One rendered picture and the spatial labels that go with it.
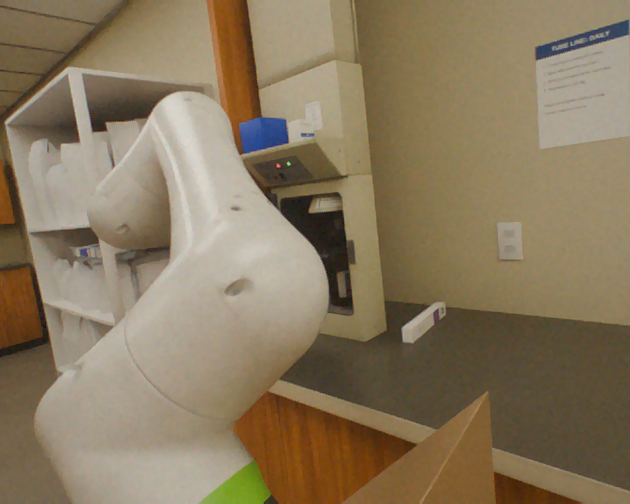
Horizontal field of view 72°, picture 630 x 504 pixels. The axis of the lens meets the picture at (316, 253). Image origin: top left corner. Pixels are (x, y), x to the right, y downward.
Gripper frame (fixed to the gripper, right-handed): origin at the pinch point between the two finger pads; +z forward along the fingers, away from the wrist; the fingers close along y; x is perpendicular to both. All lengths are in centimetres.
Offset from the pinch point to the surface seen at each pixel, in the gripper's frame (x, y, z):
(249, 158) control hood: -29.9, 13.0, -21.1
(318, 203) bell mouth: -14.6, 0.1, -7.8
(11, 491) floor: 120, 187, -71
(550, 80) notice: -41, -53, 33
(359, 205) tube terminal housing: -12.9, -13.9, -6.1
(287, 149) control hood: -29.9, -3.4, -21.1
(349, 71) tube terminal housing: -49, -14, -5
